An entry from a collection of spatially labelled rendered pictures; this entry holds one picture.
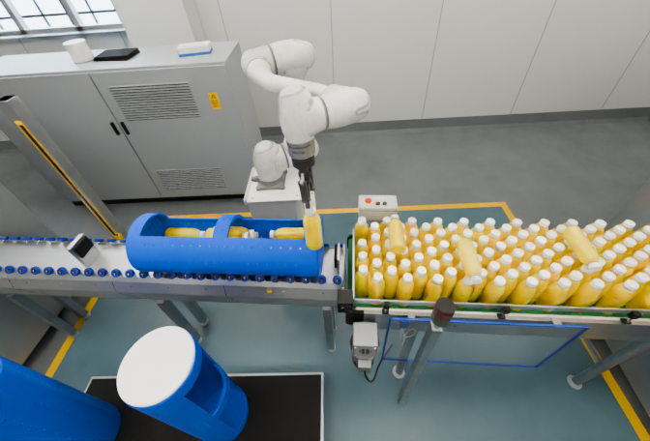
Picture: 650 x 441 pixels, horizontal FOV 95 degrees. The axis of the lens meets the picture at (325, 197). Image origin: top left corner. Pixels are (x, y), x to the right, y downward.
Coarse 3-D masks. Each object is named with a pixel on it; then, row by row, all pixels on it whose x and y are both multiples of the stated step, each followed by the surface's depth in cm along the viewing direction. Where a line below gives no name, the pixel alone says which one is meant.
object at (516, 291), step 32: (416, 224) 150; (512, 224) 145; (512, 256) 133; (544, 256) 131; (416, 288) 132; (448, 288) 130; (480, 288) 128; (512, 288) 127; (544, 288) 125; (576, 288) 124; (608, 288) 122; (640, 288) 121
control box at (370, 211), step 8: (360, 200) 160; (376, 200) 159; (384, 200) 159; (392, 200) 159; (360, 208) 156; (368, 208) 156; (376, 208) 155; (384, 208) 155; (392, 208) 155; (360, 216) 160; (368, 216) 160; (376, 216) 159; (384, 216) 159
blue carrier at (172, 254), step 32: (160, 224) 158; (192, 224) 158; (224, 224) 135; (256, 224) 155; (288, 224) 153; (128, 256) 135; (160, 256) 134; (192, 256) 132; (224, 256) 131; (256, 256) 130; (288, 256) 128; (320, 256) 138
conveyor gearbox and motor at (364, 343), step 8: (360, 328) 135; (368, 328) 135; (376, 328) 135; (352, 336) 145; (360, 336) 133; (368, 336) 133; (376, 336) 132; (352, 344) 142; (360, 344) 130; (368, 344) 130; (376, 344) 130; (352, 352) 140; (360, 352) 134; (368, 352) 134; (376, 352) 134; (360, 360) 140; (368, 360) 137; (360, 368) 139; (368, 368) 138; (376, 368) 159
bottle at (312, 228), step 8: (304, 216) 113; (312, 216) 110; (304, 224) 113; (312, 224) 111; (320, 224) 114; (312, 232) 114; (320, 232) 116; (312, 240) 116; (320, 240) 118; (312, 248) 119; (320, 248) 121
